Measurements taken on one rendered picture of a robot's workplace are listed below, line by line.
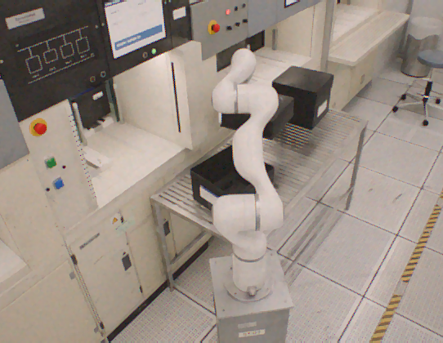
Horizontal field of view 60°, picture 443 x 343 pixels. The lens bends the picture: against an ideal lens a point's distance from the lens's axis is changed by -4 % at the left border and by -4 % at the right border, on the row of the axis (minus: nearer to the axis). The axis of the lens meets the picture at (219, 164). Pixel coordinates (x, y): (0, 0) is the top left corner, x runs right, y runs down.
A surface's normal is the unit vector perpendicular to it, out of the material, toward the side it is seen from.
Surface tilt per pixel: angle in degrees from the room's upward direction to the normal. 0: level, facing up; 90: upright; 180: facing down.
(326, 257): 0
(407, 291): 0
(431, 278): 0
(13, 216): 90
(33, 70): 90
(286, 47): 90
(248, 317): 90
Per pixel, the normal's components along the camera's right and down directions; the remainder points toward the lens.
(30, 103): 0.79, 0.34
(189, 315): -0.04, -0.80
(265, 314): 0.13, 0.59
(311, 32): -0.61, 0.49
